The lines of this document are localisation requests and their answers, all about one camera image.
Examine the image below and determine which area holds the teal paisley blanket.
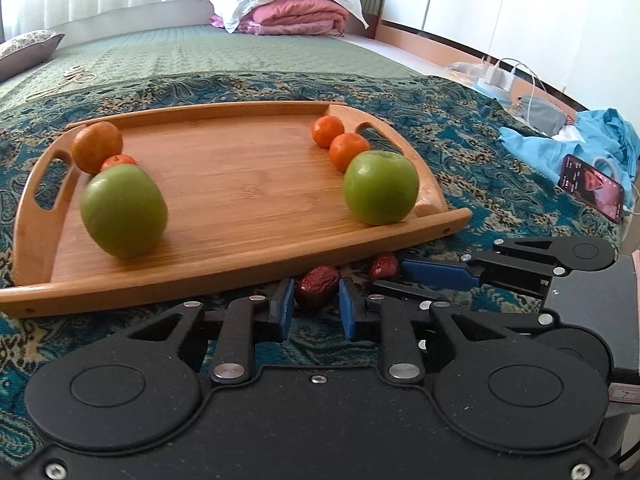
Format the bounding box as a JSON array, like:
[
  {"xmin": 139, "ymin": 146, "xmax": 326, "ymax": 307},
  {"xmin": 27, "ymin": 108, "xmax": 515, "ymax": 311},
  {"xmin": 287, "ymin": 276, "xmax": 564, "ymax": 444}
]
[{"xmin": 1, "ymin": 68, "xmax": 622, "ymax": 469}]

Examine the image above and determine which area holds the large orange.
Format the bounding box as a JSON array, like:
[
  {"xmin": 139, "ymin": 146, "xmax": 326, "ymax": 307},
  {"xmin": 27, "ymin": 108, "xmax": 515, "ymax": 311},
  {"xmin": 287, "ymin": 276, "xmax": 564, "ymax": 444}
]
[{"xmin": 70, "ymin": 122, "xmax": 124, "ymax": 174}]

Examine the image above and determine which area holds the grey pouch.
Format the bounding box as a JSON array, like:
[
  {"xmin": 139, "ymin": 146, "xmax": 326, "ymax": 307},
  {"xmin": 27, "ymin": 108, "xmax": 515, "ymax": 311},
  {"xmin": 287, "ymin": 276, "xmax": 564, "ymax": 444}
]
[{"xmin": 518, "ymin": 96, "xmax": 567, "ymax": 136}]

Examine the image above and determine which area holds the wooden serving tray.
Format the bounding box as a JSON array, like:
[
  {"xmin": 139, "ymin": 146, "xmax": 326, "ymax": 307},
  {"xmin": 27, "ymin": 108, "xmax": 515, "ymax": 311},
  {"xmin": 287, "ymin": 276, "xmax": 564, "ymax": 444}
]
[{"xmin": 1, "ymin": 101, "xmax": 472, "ymax": 318}]

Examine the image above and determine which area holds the red date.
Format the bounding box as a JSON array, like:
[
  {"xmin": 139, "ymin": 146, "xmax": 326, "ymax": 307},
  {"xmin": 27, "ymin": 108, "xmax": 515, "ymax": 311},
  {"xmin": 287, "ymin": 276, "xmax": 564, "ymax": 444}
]
[
  {"xmin": 369, "ymin": 252, "xmax": 399, "ymax": 281},
  {"xmin": 296, "ymin": 264, "xmax": 341, "ymax": 304}
]

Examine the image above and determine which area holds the green quilted mattress cover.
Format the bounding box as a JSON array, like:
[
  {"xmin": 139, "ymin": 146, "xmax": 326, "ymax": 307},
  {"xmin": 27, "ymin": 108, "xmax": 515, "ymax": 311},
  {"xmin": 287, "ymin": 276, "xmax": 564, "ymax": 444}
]
[{"xmin": 1, "ymin": 25, "xmax": 419, "ymax": 110}]

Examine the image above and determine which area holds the light blue cloth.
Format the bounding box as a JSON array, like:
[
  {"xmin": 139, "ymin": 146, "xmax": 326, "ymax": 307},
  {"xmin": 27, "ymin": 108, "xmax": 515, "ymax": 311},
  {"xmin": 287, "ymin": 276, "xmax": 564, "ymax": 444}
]
[{"xmin": 499, "ymin": 108, "xmax": 639, "ymax": 208}]

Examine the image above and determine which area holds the beige cord on mattress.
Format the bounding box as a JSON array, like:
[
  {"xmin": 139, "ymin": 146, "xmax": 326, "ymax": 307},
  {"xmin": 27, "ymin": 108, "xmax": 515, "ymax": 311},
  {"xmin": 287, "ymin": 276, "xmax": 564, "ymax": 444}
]
[{"xmin": 24, "ymin": 65, "xmax": 100, "ymax": 101}]

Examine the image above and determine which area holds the pink folded blanket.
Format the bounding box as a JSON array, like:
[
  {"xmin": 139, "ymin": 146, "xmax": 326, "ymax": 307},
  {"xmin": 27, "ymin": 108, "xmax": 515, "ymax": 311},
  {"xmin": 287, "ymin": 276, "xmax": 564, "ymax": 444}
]
[{"xmin": 235, "ymin": 0, "xmax": 350, "ymax": 36}]

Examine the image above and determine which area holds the white charging cable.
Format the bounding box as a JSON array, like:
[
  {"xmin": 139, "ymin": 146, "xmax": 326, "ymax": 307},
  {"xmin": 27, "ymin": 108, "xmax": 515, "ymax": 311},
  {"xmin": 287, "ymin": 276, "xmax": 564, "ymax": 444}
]
[{"xmin": 487, "ymin": 57, "xmax": 551, "ymax": 137}]

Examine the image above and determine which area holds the right green apple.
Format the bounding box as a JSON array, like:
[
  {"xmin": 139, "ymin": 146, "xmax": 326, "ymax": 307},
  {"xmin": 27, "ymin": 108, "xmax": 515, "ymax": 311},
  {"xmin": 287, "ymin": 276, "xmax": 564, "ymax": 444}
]
[{"xmin": 343, "ymin": 151, "xmax": 420, "ymax": 226}]

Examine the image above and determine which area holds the left green apple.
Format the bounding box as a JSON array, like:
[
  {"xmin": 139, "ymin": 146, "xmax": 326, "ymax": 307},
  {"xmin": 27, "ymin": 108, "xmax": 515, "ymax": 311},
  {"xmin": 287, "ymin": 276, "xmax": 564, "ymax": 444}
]
[{"xmin": 79, "ymin": 165, "xmax": 168, "ymax": 259}]

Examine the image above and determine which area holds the grey floral pillow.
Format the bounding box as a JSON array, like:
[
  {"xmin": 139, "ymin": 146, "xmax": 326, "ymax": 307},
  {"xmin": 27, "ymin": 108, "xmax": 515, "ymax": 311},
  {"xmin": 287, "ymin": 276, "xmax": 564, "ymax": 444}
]
[{"xmin": 0, "ymin": 29, "xmax": 65, "ymax": 82}]

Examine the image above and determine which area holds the small tangerine back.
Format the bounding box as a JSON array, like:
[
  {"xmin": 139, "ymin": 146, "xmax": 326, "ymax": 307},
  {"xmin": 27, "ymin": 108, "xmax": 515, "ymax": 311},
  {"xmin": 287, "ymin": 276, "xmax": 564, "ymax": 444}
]
[{"xmin": 311, "ymin": 115, "xmax": 345, "ymax": 148}]

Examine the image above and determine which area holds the green apple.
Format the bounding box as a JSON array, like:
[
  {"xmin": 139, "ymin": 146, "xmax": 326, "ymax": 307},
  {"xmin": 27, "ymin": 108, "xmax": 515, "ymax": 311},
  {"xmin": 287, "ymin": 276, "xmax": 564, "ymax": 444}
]
[
  {"xmin": 79, "ymin": 165, "xmax": 168, "ymax": 259},
  {"xmin": 343, "ymin": 151, "xmax": 420, "ymax": 226}
]

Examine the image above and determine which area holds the smartphone with lit screen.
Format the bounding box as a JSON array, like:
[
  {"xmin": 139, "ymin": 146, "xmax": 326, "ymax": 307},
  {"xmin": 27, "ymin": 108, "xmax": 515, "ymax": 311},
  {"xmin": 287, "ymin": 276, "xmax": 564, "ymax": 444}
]
[{"xmin": 558, "ymin": 154, "xmax": 625, "ymax": 222}]

